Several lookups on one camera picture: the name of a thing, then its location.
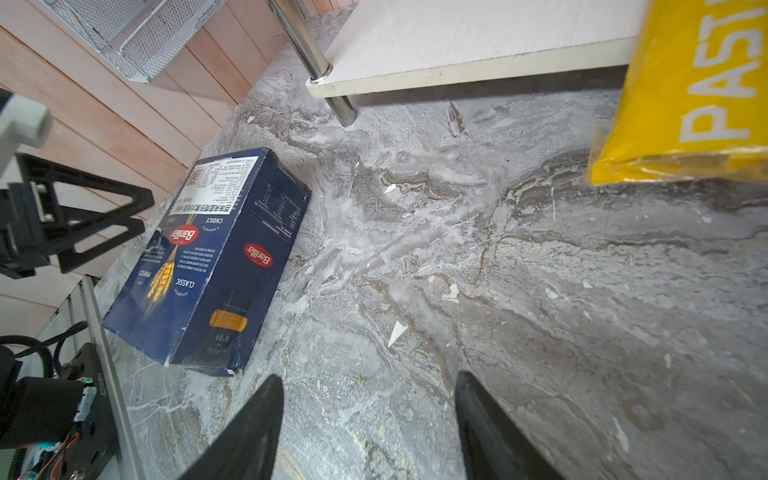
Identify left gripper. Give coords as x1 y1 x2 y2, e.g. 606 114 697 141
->
0 152 156 281

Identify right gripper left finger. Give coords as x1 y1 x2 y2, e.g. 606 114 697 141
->
180 375 284 480

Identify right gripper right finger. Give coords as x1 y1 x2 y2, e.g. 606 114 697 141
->
454 371 563 480

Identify yellow Pastatime spaghetti bag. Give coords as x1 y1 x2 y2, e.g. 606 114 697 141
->
587 1 767 186

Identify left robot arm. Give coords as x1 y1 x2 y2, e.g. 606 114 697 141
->
1 153 154 448

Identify wide blue Barilla pasta box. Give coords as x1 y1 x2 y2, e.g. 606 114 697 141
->
102 148 311 376

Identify white two-tier shelf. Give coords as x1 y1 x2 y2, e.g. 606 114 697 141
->
268 0 649 127

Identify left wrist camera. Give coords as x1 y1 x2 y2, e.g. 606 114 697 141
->
1 89 53 174

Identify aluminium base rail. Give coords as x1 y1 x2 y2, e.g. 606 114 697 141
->
0 274 148 480

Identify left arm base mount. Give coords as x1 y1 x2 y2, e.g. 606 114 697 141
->
17 341 121 480

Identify white wire mesh organizer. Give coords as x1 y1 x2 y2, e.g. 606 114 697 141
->
44 0 225 83

